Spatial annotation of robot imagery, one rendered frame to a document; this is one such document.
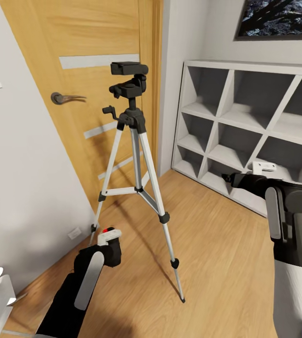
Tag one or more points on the camera tripod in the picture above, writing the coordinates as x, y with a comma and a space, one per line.
133, 117

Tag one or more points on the digital camera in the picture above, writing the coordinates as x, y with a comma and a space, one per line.
117, 260

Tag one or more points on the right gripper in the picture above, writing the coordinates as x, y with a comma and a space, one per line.
242, 181

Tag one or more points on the bookcase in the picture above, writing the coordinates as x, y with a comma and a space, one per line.
222, 115

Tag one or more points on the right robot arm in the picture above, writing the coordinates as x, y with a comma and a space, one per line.
284, 210

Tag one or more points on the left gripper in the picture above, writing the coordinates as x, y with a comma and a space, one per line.
113, 250

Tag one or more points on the door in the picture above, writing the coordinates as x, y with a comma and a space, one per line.
68, 46

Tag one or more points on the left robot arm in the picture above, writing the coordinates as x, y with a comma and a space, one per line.
69, 306

